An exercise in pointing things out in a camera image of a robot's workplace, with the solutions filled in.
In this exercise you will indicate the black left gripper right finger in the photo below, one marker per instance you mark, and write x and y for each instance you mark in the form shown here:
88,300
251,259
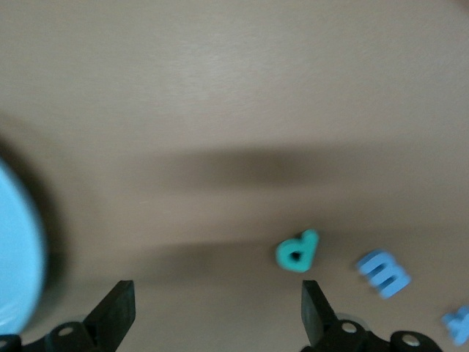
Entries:
318,319

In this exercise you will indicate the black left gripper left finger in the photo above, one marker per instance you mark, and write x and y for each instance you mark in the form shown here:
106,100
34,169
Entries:
110,315

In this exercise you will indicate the blue foam letter m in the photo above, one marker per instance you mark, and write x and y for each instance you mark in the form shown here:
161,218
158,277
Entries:
366,265

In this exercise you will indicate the teal foam letter p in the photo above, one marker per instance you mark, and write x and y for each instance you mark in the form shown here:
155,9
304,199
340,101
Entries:
309,242

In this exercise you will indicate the blue plate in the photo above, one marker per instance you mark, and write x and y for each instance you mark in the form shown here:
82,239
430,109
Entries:
18,256

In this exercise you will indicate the blue foam letter x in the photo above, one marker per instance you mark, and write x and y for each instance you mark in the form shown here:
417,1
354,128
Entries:
458,324

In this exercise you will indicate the brown table mat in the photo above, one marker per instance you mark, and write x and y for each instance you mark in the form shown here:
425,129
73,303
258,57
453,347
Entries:
220,73

